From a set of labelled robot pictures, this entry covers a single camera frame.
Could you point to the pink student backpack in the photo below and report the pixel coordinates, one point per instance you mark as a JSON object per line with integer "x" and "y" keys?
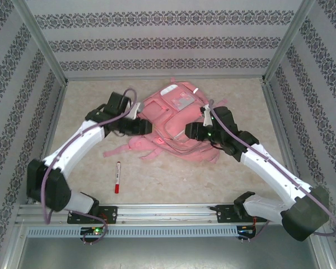
{"x": 168, "y": 117}

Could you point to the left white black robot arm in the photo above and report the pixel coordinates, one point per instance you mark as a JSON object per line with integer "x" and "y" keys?
{"x": 50, "y": 185}

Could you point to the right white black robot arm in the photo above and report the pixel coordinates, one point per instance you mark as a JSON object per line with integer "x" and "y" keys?
{"x": 271, "y": 173}

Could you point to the red white marker pen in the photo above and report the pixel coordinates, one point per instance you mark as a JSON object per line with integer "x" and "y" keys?
{"x": 117, "y": 176}

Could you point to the right controller board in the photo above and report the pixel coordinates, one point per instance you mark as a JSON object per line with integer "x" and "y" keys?
{"x": 246, "y": 232}

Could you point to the controller board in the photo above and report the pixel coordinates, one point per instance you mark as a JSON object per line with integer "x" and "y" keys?
{"x": 92, "y": 231}
{"x": 246, "y": 232}

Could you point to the left controller board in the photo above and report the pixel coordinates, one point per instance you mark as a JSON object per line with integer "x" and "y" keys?
{"x": 92, "y": 231}

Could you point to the grey metal panel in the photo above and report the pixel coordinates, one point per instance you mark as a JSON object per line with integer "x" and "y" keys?
{"x": 168, "y": 255}

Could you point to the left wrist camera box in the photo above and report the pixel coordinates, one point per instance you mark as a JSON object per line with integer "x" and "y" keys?
{"x": 135, "y": 110}

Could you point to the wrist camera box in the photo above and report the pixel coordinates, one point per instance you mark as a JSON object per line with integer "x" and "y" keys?
{"x": 135, "y": 110}
{"x": 206, "y": 116}

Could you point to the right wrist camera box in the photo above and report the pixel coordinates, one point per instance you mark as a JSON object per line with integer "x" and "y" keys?
{"x": 206, "y": 116}

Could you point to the aluminium rear frame beam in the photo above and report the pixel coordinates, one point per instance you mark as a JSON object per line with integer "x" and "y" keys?
{"x": 114, "y": 78}

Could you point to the aluminium side frame beam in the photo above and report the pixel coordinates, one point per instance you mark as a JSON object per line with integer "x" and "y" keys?
{"x": 269, "y": 92}
{"x": 52, "y": 117}

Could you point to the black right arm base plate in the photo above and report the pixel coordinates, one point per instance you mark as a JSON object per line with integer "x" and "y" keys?
{"x": 222, "y": 214}

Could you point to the aluminium mounting rail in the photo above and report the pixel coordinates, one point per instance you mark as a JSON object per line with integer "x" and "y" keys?
{"x": 168, "y": 213}

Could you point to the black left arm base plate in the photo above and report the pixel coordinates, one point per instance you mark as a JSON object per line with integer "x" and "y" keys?
{"x": 112, "y": 214}

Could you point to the aluminium frame post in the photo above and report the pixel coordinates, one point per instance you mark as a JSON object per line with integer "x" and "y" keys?
{"x": 40, "y": 36}
{"x": 290, "y": 36}

